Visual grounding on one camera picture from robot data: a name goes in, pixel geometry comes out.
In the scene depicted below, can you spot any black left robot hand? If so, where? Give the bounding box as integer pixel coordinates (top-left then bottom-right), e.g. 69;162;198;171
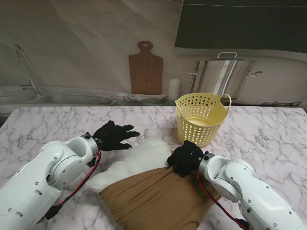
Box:
93;120;141;152

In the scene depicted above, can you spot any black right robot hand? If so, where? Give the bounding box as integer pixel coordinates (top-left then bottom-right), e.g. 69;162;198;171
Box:
166;140;205;178

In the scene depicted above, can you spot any white pillow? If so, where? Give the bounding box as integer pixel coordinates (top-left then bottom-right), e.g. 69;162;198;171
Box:
85;138;174;195

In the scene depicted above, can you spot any brown pillowcase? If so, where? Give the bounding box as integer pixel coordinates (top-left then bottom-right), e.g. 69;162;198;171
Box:
99;148;223;230

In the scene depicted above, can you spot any yellow perforated laundry basket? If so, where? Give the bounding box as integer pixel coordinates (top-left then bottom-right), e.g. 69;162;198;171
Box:
175;93;232;148

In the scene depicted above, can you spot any stack of white plates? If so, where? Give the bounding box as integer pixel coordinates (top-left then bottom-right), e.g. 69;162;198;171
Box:
122;93;168;104

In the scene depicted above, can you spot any steel kitchen sink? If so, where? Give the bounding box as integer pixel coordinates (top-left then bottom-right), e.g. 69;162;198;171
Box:
35;93;118;105

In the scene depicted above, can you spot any white pillar candle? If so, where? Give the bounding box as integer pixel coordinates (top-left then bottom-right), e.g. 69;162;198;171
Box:
168;78;182;101

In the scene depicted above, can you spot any brown wooden cutting board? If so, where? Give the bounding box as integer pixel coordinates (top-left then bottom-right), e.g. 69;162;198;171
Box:
128;40;164;95

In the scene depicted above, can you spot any large steel stock pot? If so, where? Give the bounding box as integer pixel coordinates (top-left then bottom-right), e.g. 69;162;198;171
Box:
183;52;264;101

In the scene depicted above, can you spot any chrome kitchen faucet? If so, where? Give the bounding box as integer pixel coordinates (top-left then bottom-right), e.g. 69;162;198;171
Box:
15;43;42;96

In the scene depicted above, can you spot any black stove grate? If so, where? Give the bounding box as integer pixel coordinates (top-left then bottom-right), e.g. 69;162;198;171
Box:
261;100;303;107

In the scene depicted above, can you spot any dark range hood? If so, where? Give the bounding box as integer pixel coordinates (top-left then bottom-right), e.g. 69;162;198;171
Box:
174;0;307;52

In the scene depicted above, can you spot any red black right arm cable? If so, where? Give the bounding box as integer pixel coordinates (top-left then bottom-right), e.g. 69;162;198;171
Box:
196;170;250;230

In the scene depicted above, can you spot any red black arm cable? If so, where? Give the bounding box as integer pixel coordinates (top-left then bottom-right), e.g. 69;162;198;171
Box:
44;148;103;220
196;170;250;230

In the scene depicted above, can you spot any red black left arm cable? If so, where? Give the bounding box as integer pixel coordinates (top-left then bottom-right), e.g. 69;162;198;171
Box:
44;148;103;220

